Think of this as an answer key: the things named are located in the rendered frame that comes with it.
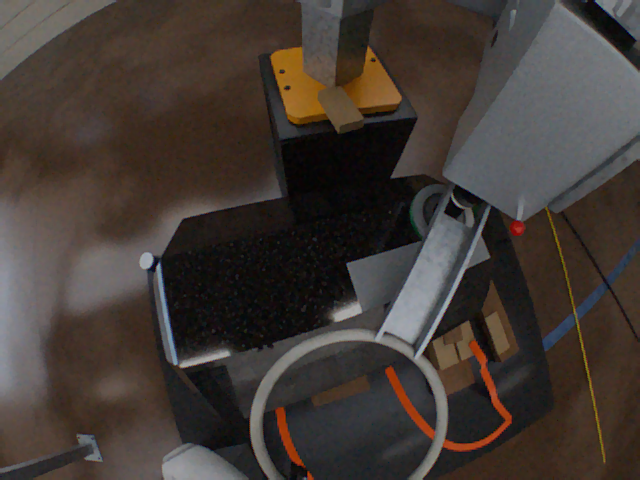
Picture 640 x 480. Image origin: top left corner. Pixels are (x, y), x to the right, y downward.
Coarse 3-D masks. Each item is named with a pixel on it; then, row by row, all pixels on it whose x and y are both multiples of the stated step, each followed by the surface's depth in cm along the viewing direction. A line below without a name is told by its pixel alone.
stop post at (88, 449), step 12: (84, 444) 113; (96, 444) 118; (48, 456) 79; (60, 456) 86; (72, 456) 96; (84, 456) 105; (96, 456) 115; (12, 468) 49; (24, 468) 56; (36, 468) 64; (48, 468) 72
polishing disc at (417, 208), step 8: (424, 192) 85; (432, 192) 85; (440, 192) 85; (416, 200) 84; (424, 200) 84; (432, 200) 84; (416, 208) 83; (424, 208) 83; (432, 208) 84; (416, 216) 82; (424, 216) 83; (432, 216) 83; (464, 216) 83; (472, 216) 83; (416, 224) 82; (424, 224) 82; (464, 224) 82; (472, 224) 82; (424, 232) 81
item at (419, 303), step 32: (448, 192) 65; (448, 224) 68; (480, 224) 63; (416, 256) 66; (448, 256) 68; (416, 288) 68; (448, 288) 65; (384, 320) 65; (416, 320) 67; (416, 352) 63
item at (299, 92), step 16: (368, 48) 119; (272, 64) 114; (288, 64) 113; (368, 64) 115; (288, 80) 109; (304, 80) 110; (352, 80) 110; (368, 80) 111; (384, 80) 111; (288, 96) 106; (304, 96) 106; (352, 96) 107; (368, 96) 107; (384, 96) 108; (400, 96) 108; (288, 112) 103; (304, 112) 103; (320, 112) 104; (368, 112) 108
